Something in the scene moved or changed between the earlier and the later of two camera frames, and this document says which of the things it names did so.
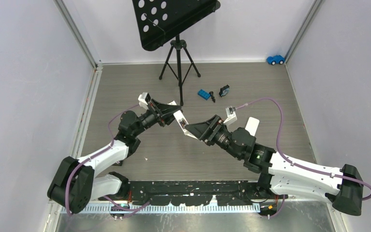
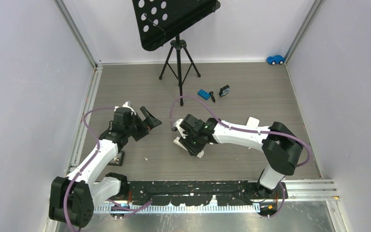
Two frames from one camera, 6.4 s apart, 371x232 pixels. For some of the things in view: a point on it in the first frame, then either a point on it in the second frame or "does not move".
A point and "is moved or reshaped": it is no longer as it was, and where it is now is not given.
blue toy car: [276, 59] does not move
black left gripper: [163, 113] -> [147, 124]
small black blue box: [224, 91] does not move
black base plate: [194, 193] does not move
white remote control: [182, 122] is moved or reshaped
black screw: [213, 98] does not move
